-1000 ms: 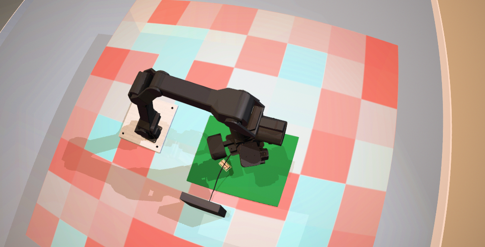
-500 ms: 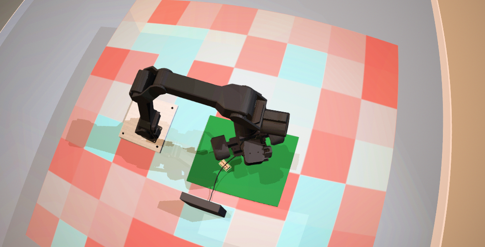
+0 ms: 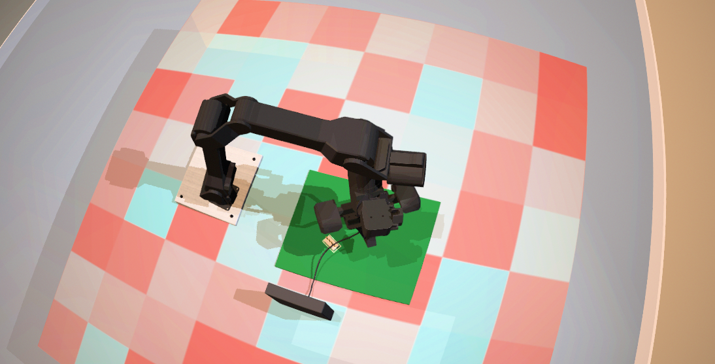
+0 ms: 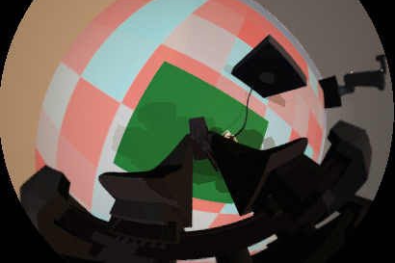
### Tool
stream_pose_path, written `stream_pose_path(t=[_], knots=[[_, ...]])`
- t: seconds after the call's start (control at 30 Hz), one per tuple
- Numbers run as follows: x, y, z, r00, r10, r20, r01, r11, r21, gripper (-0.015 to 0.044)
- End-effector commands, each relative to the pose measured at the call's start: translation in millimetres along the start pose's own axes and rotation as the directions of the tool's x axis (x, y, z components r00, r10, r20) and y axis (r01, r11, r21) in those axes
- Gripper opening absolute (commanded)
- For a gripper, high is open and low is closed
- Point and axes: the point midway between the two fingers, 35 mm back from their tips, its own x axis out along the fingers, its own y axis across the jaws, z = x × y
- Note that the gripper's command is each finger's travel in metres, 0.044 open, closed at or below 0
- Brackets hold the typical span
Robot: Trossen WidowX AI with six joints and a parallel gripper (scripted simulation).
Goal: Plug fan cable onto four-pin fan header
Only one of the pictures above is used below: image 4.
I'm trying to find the green circuit board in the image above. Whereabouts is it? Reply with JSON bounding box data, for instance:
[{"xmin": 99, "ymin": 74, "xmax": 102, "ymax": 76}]
[{"xmin": 113, "ymin": 61, "xmax": 268, "ymax": 204}]

